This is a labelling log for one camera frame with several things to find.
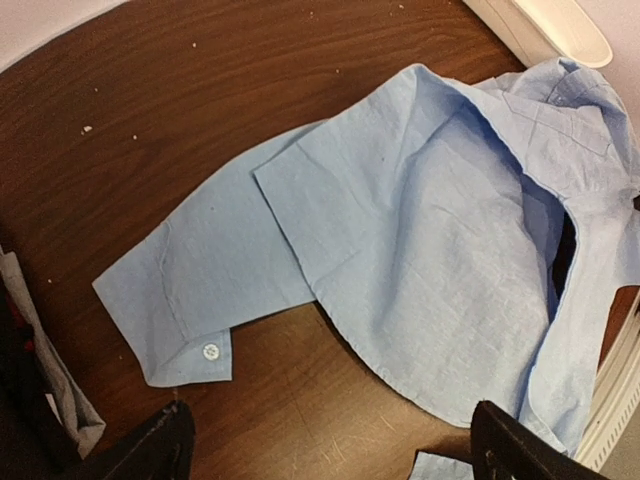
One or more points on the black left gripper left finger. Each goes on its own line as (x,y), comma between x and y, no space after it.
(160,448)

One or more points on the red black plaid shirt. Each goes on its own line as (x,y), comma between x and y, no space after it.
(24,329)

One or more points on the white plastic tub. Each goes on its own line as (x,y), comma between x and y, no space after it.
(539,30)

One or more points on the grey folded shirt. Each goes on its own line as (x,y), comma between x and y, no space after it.
(77,415)

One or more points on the front aluminium frame rail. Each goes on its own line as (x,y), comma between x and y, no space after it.
(616,392)

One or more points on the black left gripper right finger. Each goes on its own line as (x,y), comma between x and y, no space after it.
(502,448)

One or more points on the light blue long sleeve shirt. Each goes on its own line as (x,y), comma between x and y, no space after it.
(466,241)

